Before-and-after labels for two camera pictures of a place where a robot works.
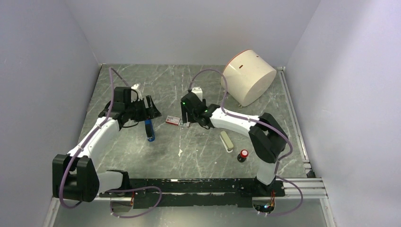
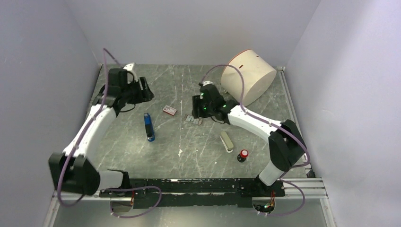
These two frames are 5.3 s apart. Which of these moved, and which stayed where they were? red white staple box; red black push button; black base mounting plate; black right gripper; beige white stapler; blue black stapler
Moved: black right gripper; red white staple box
Stayed: blue black stapler; beige white stapler; black base mounting plate; red black push button
